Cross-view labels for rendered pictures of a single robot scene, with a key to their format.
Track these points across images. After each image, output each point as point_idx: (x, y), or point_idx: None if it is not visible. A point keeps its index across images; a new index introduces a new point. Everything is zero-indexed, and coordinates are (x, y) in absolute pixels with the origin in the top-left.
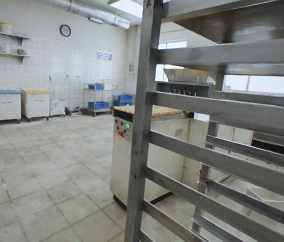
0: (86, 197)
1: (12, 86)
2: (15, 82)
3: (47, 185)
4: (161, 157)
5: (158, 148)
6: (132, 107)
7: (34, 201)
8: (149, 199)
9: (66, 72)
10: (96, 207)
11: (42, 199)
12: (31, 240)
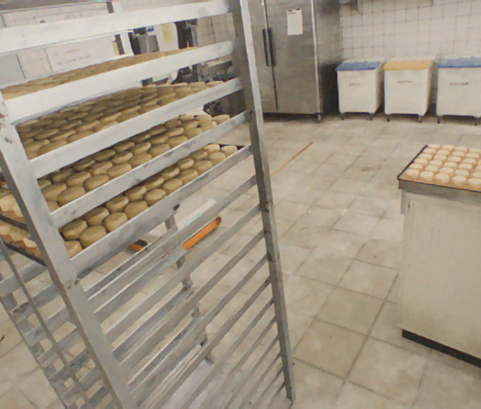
0: (393, 277)
1: None
2: None
3: (376, 235)
4: (478, 280)
5: (466, 257)
6: (460, 154)
7: (344, 243)
8: (439, 339)
9: None
10: (383, 294)
11: (351, 245)
12: (299, 271)
